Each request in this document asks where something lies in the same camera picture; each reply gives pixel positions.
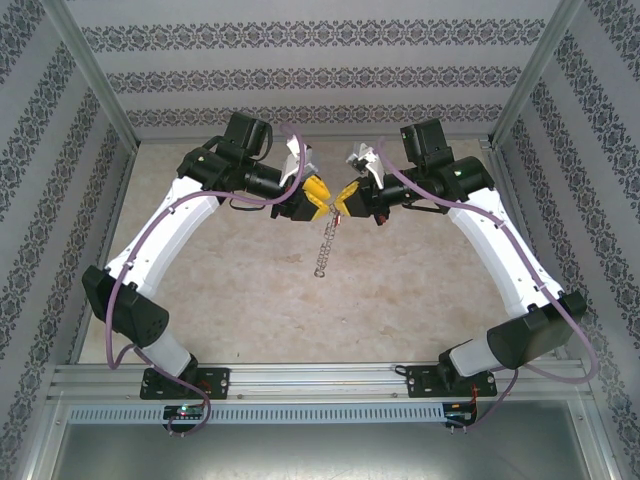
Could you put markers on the aluminium frame post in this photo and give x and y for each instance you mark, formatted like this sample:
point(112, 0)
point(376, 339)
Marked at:
point(92, 72)
point(534, 72)

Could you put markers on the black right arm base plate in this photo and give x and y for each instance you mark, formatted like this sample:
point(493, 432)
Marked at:
point(420, 382)

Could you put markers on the aluminium rear frame bar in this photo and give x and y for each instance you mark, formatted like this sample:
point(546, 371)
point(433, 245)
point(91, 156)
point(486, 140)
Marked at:
point(330, 138)

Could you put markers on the large grey keyring with rings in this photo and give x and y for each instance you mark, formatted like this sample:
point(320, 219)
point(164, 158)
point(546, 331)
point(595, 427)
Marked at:
point(322, 260)

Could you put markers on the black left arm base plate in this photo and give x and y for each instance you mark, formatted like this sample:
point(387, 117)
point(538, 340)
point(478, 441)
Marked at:
point(215, 382)

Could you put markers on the circuit board with green light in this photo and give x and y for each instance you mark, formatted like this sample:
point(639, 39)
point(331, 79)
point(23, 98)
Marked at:
point(185, 411)

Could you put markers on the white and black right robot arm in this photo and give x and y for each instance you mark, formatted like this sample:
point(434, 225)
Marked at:
point(500, 250)

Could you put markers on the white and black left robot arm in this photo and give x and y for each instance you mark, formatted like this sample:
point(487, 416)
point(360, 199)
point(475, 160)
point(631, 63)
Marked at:
point(165, 235)

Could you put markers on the grey sheet metal panel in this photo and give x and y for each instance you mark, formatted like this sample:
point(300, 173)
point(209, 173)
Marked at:
point(320, 455)

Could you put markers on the small dark circuit board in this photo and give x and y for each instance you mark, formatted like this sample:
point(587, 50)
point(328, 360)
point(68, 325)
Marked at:
point(462, 414)

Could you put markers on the aluminium mounting rail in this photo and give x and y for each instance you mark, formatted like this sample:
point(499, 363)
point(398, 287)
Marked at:
point(310, 380)

